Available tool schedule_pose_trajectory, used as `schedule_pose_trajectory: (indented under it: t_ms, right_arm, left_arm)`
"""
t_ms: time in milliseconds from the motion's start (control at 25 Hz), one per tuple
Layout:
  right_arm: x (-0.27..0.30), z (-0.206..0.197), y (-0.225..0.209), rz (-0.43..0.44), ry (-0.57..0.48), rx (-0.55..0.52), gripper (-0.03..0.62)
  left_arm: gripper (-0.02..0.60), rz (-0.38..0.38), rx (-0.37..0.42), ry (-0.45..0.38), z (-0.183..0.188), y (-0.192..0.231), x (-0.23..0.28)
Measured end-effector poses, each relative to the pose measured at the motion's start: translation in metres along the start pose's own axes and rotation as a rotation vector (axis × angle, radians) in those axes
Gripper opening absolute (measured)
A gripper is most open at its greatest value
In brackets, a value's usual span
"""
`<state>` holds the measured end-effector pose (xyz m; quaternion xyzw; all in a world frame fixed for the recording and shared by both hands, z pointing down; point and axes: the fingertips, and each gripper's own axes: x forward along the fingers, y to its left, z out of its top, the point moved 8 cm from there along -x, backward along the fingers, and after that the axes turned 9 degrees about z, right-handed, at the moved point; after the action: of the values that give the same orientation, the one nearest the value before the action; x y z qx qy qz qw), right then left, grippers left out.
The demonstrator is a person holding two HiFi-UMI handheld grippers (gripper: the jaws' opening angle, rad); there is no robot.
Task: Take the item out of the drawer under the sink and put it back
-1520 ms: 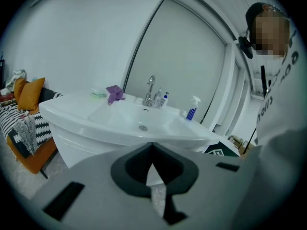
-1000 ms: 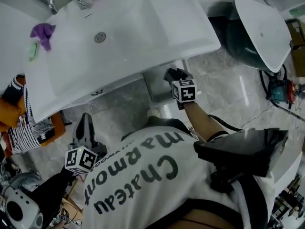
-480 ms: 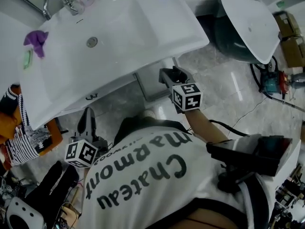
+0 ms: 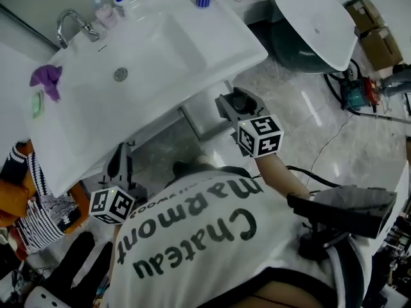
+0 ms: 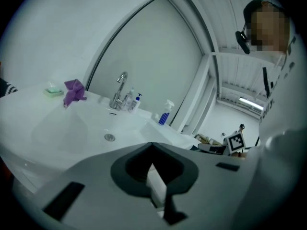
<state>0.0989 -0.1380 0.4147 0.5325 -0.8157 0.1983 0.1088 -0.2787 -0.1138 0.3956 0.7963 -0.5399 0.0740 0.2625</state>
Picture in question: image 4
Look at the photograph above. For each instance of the person's white printed t-shirt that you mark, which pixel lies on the person's white printed t-shirt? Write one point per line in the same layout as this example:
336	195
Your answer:
199	252

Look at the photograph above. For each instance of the person's black trouser leg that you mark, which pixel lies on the person's black trouser leg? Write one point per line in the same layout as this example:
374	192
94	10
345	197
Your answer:
192	172

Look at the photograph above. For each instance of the white vanity cabinet with sink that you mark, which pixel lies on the white vanity cabinet with sink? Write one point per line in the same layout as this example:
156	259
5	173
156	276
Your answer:
144	53

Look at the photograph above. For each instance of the small black bottle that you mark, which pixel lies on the small black bottle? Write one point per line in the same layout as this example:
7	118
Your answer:
239	103

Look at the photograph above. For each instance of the chrome faucet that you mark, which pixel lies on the chrome faucet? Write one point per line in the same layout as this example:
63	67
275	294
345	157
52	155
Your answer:
64	21

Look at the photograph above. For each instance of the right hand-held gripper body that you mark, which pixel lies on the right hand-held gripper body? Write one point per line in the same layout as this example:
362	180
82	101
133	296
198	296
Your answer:
261	136

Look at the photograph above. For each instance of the white low side shelf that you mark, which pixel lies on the white low side shelf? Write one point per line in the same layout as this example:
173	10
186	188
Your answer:
253	10

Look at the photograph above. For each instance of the brown cardboard box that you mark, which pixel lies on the brown cardboard box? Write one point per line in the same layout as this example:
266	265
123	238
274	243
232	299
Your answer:
382	48
364	14

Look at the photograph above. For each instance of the person's neck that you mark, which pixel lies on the person's neck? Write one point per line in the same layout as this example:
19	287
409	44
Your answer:
289	298

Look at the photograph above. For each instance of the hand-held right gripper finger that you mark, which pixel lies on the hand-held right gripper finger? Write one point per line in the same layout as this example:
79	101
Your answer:
226	109
258	104

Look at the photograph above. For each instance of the black chest-mounted device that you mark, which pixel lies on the black chest-mounted device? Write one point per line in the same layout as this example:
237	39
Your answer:
340	210

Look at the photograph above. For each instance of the white drawer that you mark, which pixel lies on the white drawer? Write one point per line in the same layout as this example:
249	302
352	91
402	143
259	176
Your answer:
205	120

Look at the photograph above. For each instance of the purple cloth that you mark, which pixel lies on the purple cloth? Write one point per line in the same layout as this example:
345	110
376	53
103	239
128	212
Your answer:
48	77

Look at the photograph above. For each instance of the grey metal wand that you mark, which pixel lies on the grey metal wand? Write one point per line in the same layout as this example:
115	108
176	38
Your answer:
382	117

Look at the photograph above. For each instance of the white bottle with blue pump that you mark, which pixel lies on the white bottle with blue pump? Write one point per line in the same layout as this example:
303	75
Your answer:
119	3

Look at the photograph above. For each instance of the white and dark green bathtub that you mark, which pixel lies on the white and dark green bathtub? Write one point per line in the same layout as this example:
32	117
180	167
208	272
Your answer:
314	27

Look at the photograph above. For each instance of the black white striped knit garment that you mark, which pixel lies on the black white striped knit garment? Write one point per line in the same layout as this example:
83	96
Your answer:
41	217

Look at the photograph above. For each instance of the teal power tool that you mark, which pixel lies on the teal power tool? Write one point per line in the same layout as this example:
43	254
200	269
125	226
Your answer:
330	87

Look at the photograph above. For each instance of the person's right forearm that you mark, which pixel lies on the person's right forearm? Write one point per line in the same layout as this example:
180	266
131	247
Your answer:
276	175

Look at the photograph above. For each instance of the person's white clog shoe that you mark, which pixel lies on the person's white clog shoe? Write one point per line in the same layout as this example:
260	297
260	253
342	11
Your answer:
202	159

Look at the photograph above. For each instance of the green soap dish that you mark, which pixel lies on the green soap dish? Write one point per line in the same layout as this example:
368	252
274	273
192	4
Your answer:
37	104

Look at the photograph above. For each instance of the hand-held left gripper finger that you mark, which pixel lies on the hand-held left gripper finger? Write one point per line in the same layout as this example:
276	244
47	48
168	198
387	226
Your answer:
110	173
127	168

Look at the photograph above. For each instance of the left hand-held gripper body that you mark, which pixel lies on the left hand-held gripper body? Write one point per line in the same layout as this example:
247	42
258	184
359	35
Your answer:
110	205

